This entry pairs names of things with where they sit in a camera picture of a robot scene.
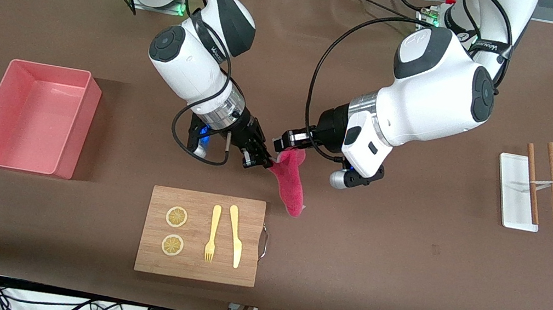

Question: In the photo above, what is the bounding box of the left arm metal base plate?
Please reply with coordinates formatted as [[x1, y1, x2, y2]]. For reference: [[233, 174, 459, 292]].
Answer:
[[413, 7, 444, 32]]

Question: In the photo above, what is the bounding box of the thin white band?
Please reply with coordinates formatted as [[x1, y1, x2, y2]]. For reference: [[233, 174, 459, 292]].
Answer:
[[515, 174, 553, 196]]

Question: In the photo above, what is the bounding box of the black power cable on table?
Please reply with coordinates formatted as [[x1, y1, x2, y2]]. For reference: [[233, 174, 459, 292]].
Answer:
[[315, 0, 429, 27]]

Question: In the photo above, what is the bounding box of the wooden cutting board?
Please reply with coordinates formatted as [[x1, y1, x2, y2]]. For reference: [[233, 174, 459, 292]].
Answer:
[[133, 183, 268, 289]]

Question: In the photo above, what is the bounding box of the pink microfibre cloth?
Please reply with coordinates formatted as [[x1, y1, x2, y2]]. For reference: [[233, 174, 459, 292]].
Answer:
[[262, 143, 315, 220]]

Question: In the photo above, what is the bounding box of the lemon slice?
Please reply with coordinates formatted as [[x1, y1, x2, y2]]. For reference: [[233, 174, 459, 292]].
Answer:
[[160, 233, 186, 259], [164, 205, 190, 230]]

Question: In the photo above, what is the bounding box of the yellow plastic fork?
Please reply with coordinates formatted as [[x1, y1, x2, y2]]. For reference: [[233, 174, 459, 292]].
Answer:
[[202, 204, 223, 264]]

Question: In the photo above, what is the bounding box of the yellow plastic knife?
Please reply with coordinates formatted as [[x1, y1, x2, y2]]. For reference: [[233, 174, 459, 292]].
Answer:
[[221, 204, 249, 270]]

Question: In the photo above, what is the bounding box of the brown table cover sheet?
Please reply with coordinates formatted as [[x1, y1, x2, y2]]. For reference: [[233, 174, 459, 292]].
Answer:
[[0, 0, 553, 310]]

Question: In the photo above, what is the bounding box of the pink plastic bin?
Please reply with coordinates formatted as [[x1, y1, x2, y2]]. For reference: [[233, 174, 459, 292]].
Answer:
[[0, 56, 106, 183]]

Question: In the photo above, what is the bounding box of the white rectangular tray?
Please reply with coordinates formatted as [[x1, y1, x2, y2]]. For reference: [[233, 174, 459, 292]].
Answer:
[[488, 152, 550, 233]]

